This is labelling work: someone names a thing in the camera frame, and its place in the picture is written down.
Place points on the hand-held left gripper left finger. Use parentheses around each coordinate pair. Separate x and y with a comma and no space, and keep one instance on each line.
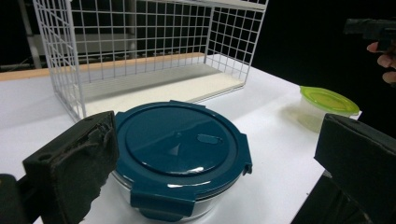
(71,161)

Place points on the round glass container blue lid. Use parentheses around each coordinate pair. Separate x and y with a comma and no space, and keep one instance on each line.
(174,146)

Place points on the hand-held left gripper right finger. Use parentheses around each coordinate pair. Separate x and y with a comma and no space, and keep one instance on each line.
(364,161)

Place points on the wooden rail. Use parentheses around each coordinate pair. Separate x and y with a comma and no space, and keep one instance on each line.
(28,73)

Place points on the clear container green lid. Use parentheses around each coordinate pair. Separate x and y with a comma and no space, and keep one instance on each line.
(328,100)

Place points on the grey metal stand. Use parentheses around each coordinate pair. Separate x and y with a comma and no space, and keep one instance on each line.
(31,40)

